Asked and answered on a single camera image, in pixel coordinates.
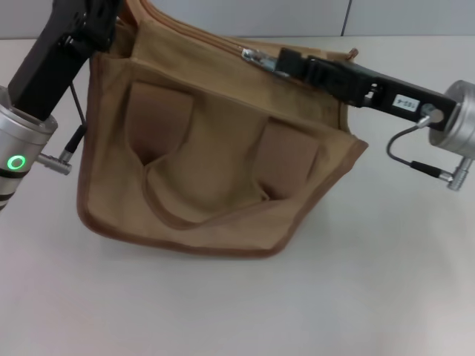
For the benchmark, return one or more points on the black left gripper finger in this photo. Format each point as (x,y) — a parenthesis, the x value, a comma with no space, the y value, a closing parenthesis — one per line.
(111,13)

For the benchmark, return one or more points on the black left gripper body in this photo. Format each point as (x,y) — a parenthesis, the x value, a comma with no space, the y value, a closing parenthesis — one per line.
(41,74)

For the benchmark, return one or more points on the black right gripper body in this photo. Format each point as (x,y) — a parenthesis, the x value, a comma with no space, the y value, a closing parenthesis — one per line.
(382,92)

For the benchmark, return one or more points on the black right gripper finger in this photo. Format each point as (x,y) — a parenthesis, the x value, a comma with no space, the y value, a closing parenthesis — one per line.
(319,72)

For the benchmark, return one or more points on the silver metal zipper pull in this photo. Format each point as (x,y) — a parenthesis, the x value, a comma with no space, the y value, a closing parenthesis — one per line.
(256,56)

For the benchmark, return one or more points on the khaki canvas food bag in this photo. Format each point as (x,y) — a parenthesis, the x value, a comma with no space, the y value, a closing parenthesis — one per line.
(222,148)

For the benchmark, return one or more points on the silver and white left robot arm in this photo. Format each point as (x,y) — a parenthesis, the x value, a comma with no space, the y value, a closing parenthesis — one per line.
(22,148)

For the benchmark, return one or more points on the silver and white right robot arm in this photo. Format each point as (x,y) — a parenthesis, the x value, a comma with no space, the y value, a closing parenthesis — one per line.
(460,122)

